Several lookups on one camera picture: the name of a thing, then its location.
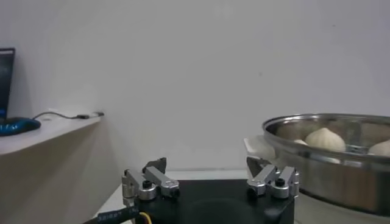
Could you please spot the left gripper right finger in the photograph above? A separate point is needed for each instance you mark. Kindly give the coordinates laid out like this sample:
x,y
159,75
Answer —
x,y
263,178

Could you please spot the white steamed baozi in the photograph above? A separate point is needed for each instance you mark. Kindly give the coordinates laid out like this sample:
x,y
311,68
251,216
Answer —
x,y
325,140
381,149

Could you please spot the black monitor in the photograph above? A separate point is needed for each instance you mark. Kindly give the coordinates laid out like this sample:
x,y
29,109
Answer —
x,y
6,82

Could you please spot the white side table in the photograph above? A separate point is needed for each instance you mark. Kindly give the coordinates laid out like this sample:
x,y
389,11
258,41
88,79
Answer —
x,y
45,134

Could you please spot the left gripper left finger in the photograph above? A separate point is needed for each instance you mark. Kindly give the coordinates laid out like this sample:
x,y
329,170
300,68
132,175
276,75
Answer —
x,y
143,182

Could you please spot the stainless steel steamer basket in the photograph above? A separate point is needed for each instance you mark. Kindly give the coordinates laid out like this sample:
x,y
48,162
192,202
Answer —
x,y
341,179

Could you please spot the blue computer mouse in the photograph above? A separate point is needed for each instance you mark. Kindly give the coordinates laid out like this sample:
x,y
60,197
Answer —
x,y
18,126

